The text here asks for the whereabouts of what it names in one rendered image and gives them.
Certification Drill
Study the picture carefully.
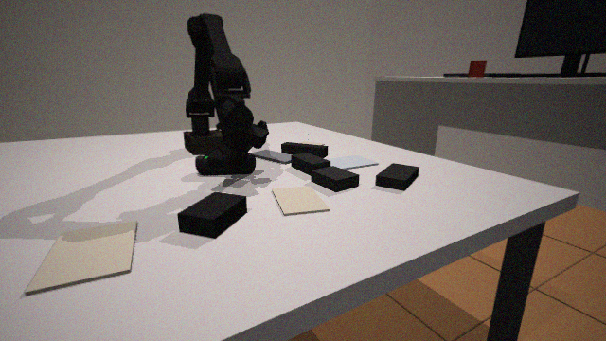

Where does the beige flat square plate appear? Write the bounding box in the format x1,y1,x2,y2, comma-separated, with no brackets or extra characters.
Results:
25,221,137,296

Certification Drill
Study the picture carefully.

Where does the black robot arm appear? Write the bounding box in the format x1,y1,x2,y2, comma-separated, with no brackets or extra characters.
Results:
186,14,269,149

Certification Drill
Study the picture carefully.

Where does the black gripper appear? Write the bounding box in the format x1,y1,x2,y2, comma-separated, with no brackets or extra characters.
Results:
207,121,253,174

